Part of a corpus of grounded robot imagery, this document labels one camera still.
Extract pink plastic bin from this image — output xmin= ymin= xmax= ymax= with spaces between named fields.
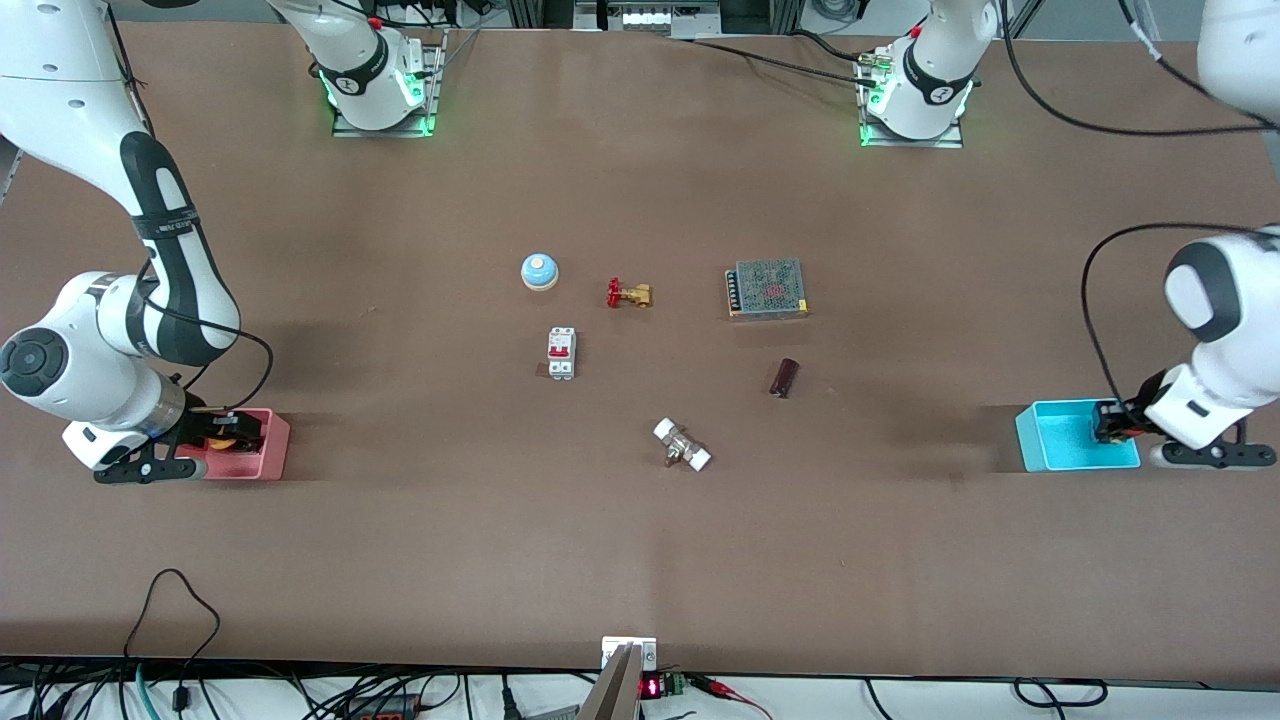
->
xmin=175 ymin=407 xmax=291 ymax=482

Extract cyan plastic bin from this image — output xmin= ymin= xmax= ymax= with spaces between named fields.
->
xmin=1015 ymin=398 xmax=1142 ymax=473

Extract metal mesh power supply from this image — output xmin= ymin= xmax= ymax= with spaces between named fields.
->
xmin=725 ymin=259 xmax=810 ymax=321

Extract silver valve white caps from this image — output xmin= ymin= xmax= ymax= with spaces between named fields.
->
xmin=653 ymin=418 xmax=713 ymax=473

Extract grey metal bar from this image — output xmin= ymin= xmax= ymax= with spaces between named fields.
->
xmin=577 ymin=643 xmax=642 ymax=720

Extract red clip lead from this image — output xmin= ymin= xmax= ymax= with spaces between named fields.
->
xmin=688 ymin=676 xmax=773 ymax=720

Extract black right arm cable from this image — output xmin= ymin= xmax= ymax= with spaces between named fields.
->
xmin=100 ymin=0 xmax=275 ymax=413

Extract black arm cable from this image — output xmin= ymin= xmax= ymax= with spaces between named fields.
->
xmin=998 ymin=0 xmax=1280 ymax=421
xmin=100 ymin=0 xmax=275 ymax=413

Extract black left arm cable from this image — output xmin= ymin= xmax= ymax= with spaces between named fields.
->
xmin=998 ymin=0 xmax=1280 ymax=421

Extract black looped cable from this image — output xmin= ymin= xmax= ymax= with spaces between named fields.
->
xmin=122 ymin=568 xmax=222 ymax=713

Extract black coiled cable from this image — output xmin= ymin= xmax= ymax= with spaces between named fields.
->
xmin=1013 ymin=677 xmax=1109 ymax=710

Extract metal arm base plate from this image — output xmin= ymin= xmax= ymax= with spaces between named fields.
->
xmin=331 ymin=28 xmax=446 ymax=139
xmin=858 ymin=45 xmax=965 ymax=150

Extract metal mounting bracket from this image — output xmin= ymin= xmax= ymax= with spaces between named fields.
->
xmin=601 ymin=635 xmax=659 ymax=673

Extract black cable on table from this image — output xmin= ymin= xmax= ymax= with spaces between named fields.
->
xmin=688 ymin=30 xmax=886 ymax=89

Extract aluminium frame structure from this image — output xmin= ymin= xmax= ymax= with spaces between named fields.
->
xmin=505 ymin=0 xmax=801 ymax=41

